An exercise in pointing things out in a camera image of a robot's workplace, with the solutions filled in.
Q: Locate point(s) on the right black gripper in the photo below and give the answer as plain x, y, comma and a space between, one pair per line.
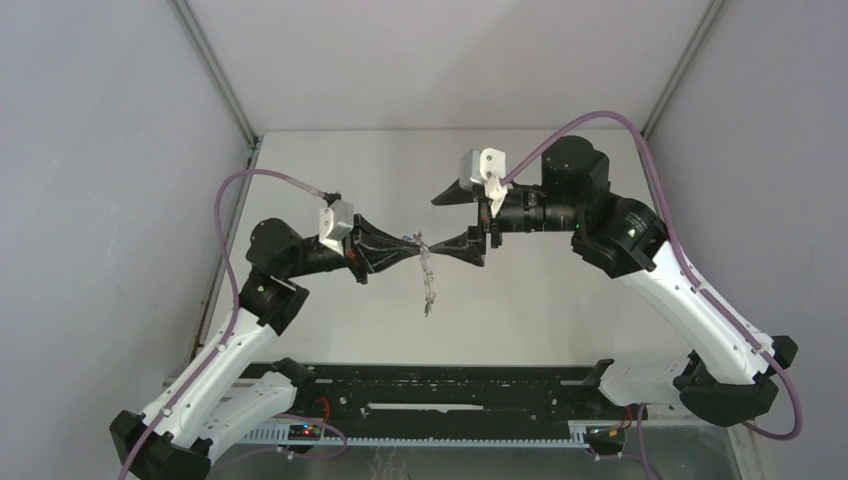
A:
463, 247

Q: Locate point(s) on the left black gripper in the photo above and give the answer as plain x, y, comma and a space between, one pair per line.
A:
361, 262

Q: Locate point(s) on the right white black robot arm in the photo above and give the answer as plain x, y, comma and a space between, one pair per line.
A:
726, 379

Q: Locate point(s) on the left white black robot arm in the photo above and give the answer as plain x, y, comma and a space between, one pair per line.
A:
183, 432

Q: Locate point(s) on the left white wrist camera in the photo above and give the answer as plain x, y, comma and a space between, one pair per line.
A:
336, 222

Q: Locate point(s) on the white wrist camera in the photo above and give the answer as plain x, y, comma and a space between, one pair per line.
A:
336, 222
485, 168

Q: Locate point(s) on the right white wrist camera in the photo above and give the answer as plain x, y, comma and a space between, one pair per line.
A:
485, 168

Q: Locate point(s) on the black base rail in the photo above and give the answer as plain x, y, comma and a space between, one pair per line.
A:
457, 402

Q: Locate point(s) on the grey cable duct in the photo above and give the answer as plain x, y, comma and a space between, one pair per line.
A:
280, 434

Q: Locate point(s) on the left aluminium frame post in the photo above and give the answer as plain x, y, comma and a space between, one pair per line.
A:
204, 50

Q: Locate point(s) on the aluminium frame post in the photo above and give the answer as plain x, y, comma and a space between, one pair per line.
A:
204, 50
693, 47

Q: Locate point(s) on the right aluminium frame post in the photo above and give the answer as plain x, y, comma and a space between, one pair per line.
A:
693, 47

